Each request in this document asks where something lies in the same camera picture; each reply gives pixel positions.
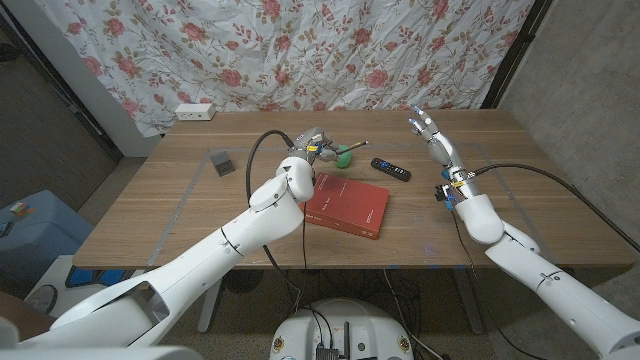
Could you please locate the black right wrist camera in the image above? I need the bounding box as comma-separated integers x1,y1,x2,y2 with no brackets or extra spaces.
433,183,456,211

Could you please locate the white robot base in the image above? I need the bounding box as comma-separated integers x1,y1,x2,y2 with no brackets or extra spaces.
269,298,415,360

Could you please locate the white table leg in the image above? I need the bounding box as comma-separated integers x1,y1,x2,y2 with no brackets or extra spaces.
198,277,226,335

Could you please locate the thin black left wrist cable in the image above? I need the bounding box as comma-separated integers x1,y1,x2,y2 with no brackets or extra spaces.
298,199,309,311

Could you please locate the red hardcover book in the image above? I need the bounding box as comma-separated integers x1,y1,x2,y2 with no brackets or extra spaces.
298,172,391,241

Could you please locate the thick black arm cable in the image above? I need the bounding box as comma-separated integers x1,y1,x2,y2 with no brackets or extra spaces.
472,162,640,251
244,129,307,301

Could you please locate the grey sneaker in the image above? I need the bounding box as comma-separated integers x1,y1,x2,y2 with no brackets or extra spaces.
24,284,59,315

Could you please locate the grey table leg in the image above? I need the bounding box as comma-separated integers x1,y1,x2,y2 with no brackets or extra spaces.
452,267,486,335

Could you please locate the person's bare leg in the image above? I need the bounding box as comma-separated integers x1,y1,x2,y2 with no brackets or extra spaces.
0,291,51,341

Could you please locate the floral backdrop sheet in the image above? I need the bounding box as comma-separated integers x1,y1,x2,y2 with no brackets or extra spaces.
33,0,536,138

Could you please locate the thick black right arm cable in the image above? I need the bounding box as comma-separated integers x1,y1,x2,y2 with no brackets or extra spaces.
472,162,640,251

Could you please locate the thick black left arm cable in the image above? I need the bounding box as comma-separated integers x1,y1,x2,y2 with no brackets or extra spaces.
244,129,307,301

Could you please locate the white power strip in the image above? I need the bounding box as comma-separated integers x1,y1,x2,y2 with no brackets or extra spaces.
174,102,217,122

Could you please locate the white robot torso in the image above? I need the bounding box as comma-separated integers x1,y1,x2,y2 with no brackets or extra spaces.
0,345,204,360

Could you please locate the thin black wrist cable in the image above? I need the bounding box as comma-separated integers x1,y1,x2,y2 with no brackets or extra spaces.
451,209,546,360
298,199,309,311

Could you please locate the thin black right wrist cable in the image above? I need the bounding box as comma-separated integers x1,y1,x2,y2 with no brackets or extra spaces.
451,209,546,360

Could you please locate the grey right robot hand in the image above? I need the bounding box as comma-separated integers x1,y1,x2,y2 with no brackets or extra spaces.
408,105,464,174

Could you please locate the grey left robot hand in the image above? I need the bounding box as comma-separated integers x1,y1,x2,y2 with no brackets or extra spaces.
292,126,351,164

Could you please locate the blue floor item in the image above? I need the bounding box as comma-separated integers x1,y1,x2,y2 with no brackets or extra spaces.
64,266,126,290

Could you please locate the blue storage bin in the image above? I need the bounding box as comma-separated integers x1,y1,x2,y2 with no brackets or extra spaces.
0,189,95,291

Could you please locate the black backdrop stand pole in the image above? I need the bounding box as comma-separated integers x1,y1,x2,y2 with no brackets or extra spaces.
480,0,554,110

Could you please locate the black TV remote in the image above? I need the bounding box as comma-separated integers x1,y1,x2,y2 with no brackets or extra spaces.
370,157,413,183

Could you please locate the black round floor fan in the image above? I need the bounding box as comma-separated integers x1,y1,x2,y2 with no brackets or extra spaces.
222,269,265,294

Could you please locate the black floor cable tangle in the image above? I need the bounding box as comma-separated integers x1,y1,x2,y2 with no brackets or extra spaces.
284,268,426,334

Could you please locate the small grey box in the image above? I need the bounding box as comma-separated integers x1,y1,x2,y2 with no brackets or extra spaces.
209,149,236,178

